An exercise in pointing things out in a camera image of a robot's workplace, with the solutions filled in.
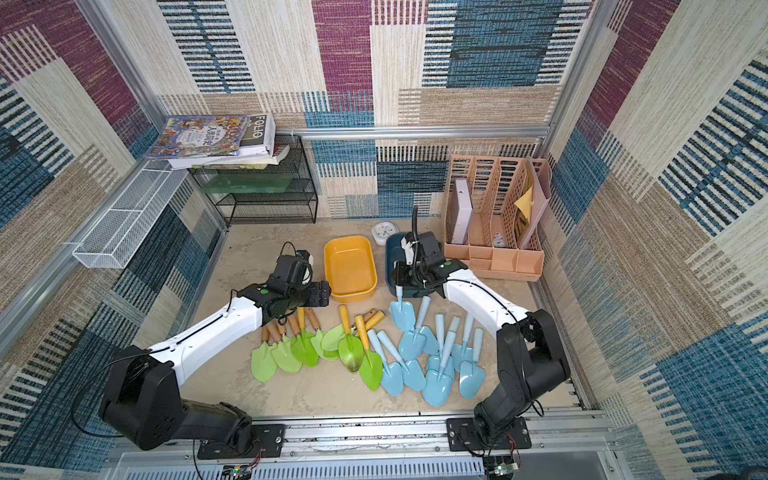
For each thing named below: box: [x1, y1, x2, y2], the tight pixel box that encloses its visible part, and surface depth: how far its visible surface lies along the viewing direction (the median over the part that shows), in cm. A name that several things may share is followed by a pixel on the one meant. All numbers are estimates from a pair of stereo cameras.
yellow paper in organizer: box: [514, 185, 533, 223], surface depth 91 cm
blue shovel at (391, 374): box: [367, 329, 404, 396], surface depth 85 cm
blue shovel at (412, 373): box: [377, 330, 427, 391], surface depth 85 cm
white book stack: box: [167, 113, 290, 170], surface depth 83 cm
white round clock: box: [371, 221, 400, 247], surface depth 117 cm
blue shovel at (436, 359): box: [427, 314, 444, 372], surface depth 87 cm
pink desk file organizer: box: [443, 154, 552, 283], surface depth 102 cm
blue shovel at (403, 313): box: [390, 285, 416, 332], surface depth 85 cm
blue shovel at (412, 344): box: [398, 297, 431, 361], surface depth 90 cm
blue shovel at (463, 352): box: [452, 313, 475, 371], surface depth 89 cm
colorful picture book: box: [144, 115, 251, 158], surface depth 83 cm
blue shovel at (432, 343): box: [420, 324, 440, 356], surface depth 90 cm
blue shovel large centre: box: [422, 316, 460, 406], surface depth 83 cm
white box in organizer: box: [451, 178, 474, 245], surface depth 101 cm
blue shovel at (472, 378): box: [459, 328, 486, 399], surface depth 84 cm
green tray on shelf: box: [202, 173, 294, 194], surface depth 100 cm
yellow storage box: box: [324, 235, 379, 303], surface depth 108 cm
